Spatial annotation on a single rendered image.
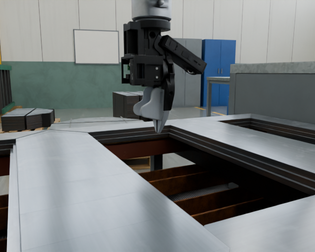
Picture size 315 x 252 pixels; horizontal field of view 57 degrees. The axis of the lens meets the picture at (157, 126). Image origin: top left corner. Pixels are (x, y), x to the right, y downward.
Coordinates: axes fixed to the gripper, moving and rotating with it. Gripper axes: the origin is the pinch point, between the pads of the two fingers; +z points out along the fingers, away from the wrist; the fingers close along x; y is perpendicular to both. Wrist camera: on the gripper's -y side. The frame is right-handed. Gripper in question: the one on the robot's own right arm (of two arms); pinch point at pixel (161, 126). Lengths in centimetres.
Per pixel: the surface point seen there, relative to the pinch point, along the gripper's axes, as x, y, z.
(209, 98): -274, -212, 24
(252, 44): -692, -680, -102
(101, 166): 3.2, 13.6, 5.7
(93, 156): -4.0, 13.2, 5.7
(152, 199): 19.4, 11.1, 5.7
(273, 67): -30, -63, -13
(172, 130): -25.4, -16.8, 6.8
